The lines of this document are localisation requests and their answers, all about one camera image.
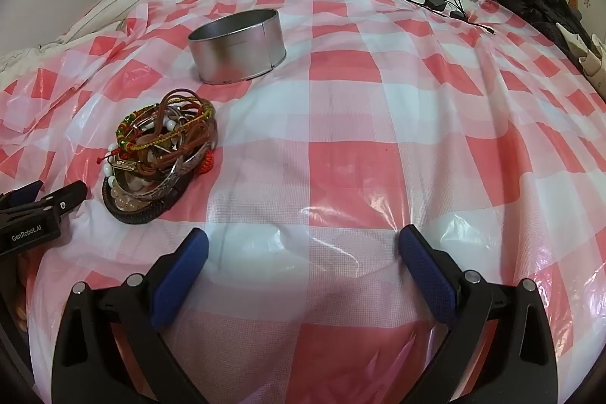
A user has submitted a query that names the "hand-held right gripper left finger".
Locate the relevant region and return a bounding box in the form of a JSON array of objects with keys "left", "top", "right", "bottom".
[{"left": 52, "top": 228, "right": 210, "bottom": 404}]

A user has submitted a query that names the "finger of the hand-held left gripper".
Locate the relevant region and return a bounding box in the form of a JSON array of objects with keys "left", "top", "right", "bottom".
[
  {"left": 40, "top": 181, "right": 88, "bottom": 216},
  {"left": 0, "top": 181, "right": 43, "bottom": 211}
]

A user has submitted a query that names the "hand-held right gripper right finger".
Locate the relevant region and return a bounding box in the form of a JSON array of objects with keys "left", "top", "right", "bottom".
[{"left": 398, "top": 224, "right": 559, "bottom": 404}]

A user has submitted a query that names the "pile of bracelets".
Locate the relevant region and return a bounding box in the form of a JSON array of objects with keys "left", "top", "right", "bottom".
[{"left": 102, "top": 88, "right": 219, "bottom": 226}]

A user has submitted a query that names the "round metal tin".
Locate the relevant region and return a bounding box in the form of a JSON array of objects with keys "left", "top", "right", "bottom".
[{"left": 188, "top": 9, "right": 287, "bottom": 85}]

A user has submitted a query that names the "person's left hand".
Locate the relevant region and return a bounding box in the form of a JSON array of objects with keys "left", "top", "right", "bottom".
[{"left": 12, "top": 256, "right": 33, "bottom": 325}]

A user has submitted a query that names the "red white checkered plastic tablecloth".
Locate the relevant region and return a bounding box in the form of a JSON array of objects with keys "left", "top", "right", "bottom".
[{"left": 0, "top": 0, "right": 606, "bottom": 404}]

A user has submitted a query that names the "beige cloth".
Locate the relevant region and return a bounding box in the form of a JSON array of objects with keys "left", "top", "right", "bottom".
[{"left": 578, "top": 36, "right": 606, "bottom": 102}]

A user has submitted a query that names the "black jacket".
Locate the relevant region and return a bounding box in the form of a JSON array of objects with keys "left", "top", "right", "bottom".
[{"left": 475, "top": 0, "right": 600, "bottom": 59}]

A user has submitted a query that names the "black charging cable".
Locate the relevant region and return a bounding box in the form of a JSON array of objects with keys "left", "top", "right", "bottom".
[{"left": 355, "top": 0, "right": 495, "bottom": 36}]

